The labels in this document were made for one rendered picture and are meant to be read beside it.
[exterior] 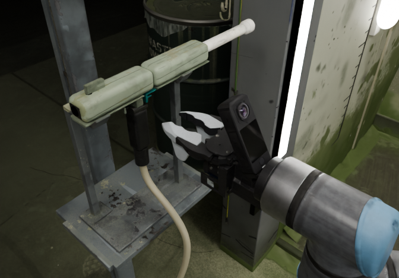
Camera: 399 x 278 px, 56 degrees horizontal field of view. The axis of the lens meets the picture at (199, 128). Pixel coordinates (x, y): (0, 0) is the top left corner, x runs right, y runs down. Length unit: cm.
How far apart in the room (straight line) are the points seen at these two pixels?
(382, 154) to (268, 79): 142
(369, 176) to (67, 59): 179
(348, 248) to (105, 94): 42
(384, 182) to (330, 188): 173
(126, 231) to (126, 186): 14
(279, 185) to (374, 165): 182
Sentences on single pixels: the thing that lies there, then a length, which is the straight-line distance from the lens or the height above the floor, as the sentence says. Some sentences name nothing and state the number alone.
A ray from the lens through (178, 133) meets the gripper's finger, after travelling 60.
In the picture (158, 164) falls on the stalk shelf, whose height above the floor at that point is 79.
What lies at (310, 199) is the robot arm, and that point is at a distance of 50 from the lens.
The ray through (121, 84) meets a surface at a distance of 65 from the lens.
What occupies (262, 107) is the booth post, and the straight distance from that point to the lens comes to 115.
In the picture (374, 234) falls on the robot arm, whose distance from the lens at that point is 49.
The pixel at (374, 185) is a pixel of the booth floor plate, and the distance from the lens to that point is 219.
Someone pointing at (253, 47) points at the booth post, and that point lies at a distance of 108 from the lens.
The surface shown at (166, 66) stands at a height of 114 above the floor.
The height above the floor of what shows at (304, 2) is 116.
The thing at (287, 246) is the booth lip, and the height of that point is 4.
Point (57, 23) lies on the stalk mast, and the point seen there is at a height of 120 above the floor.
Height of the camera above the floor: 147
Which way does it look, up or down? 37 degrees down
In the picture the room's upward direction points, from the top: straight up
